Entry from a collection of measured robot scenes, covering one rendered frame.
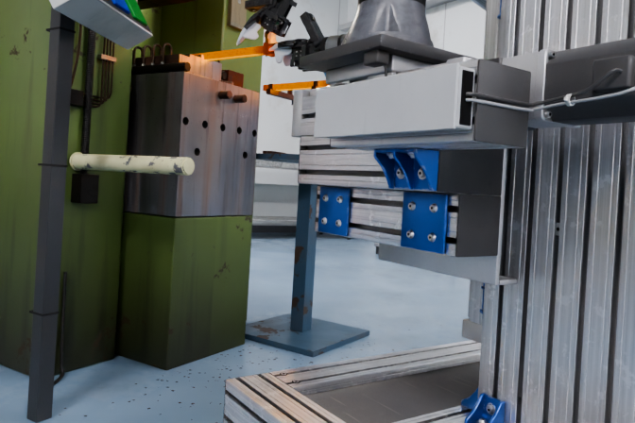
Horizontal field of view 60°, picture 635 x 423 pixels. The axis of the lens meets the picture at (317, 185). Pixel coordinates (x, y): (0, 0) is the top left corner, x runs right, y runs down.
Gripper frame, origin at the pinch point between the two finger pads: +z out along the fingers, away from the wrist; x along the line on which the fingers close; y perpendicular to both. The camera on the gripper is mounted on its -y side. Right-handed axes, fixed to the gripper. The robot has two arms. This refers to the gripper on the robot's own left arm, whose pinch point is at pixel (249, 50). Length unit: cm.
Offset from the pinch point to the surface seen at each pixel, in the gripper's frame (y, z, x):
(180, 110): -0.6, 24.6, -16.0
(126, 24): 4.0, 3.9, -49.2
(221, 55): -8.8, 6.0, -1.5
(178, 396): 53, 86, -27
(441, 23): -138, -73, 409
